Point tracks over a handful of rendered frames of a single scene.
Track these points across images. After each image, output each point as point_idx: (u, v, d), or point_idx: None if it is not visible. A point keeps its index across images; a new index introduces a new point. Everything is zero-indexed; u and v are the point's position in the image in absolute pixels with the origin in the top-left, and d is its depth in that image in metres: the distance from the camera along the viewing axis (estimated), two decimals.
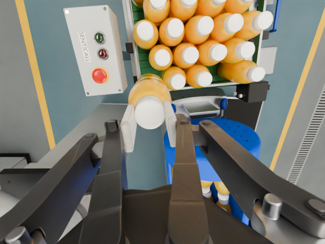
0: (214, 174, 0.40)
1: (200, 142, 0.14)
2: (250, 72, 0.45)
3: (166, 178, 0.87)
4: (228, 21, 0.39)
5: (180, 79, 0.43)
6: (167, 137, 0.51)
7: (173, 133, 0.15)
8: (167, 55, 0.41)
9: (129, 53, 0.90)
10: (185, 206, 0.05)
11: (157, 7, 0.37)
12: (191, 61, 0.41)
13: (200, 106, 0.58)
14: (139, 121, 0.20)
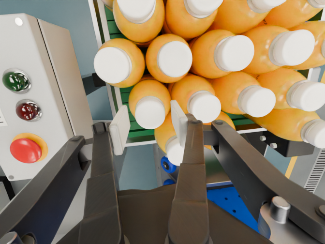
0: None
1: (213, 142, 0.14)
2: (311, 132, 0.24)
3: None
4: (283, 44, 0.19)
5: None
6: None
7: (184, 133, 0.15)
8: (159, 112, 0.21)
9: None
10: (187, 207, 0.05)
11: (135, 18, 0.17)
12: (207, 119, 0.21)
13: (214, 162, 0.38)
14: None
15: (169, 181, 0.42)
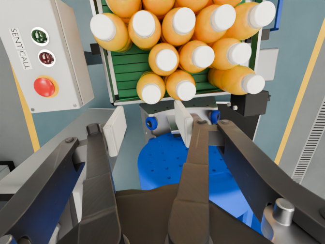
0: None
1: (219, 142, 0.14)
2: (245, 82, 0.34)
3: None
4: (214, 14, 0.29)
5: (154, 91, 0.33)
6: (141, 157, 0.40)
7: (189, 133, 0.15)
8: None
9: None
10: (188, 207, 0.05)
11: None
12: (167, 68, 0.31)
13: None
14: None
15: (150, 138, 0.53)
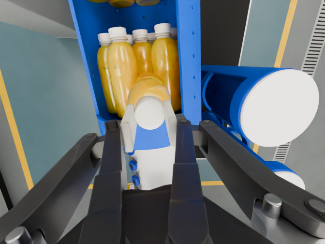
0: None
1: (200, 142, 0.14)
2: None
3: None
4: None
5: (154, 110, 0.20)
6: None
7: (173, 133, 0.15)
8: None
9: None
10: (185, 206, 0.05)
11: None
12: None
13: None
14: None
15: None
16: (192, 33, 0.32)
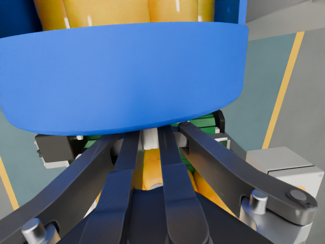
0: (158, 65, 0.10)
1: (180, 144, 0.14)
2: (93, 207, 0.31)
3: None
4: None
5: None
6: None
7: (154, 135, 0.15)
8: None
9: None
10: (181, 207, 0.05)
11: None
12: None
13: None
14: None
15: None
16: None
